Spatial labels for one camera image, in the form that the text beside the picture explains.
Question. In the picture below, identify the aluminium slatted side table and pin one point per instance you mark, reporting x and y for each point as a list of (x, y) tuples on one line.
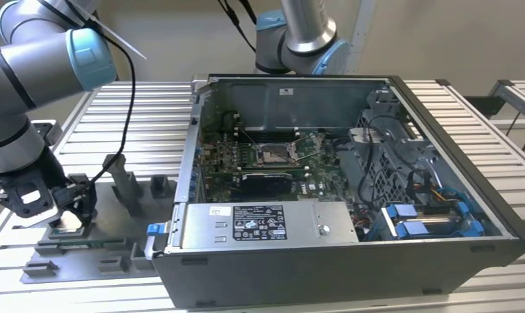
[(519, 98)]

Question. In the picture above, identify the CPU socket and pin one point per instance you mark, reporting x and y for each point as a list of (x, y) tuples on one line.
[(273, 158)]

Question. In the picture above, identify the silver perforated drive cage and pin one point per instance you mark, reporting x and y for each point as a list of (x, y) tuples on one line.
[(376, 169)]

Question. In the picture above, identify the silver power supply unit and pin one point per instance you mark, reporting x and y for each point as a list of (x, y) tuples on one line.
[(201, 228)]

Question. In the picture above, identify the blue case latch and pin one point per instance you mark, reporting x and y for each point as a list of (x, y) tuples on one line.
[(154, 229)]

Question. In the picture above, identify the blue disk carrier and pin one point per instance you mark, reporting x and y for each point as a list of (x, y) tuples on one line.
[(401, 211), (412, 229)]

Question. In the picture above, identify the silver square CPU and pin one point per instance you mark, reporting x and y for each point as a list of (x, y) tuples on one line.
[(66, 232)]

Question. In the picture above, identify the white sticker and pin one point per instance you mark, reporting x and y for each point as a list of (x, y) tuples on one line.
[(286, 91)]

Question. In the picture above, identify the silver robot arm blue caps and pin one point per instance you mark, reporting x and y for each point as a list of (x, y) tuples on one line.
[(27, 65)]

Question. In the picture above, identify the grey plastic parts rack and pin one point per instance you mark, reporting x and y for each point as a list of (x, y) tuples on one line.
[(114, 261)]

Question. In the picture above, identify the black bracket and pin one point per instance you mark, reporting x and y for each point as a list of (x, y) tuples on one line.
[(484, 106)]

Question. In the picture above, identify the black RAM slot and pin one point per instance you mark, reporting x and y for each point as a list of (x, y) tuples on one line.
[(269, 131), (269, 137)]

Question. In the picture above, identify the green motherboard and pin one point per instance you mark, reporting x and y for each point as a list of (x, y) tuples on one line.
[(318, 156)]

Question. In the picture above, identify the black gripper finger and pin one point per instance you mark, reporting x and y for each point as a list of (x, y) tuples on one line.
[(55, 221), (87, 212)]

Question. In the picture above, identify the black open PC case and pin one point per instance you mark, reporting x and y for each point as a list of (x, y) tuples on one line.
[(288, 277)]

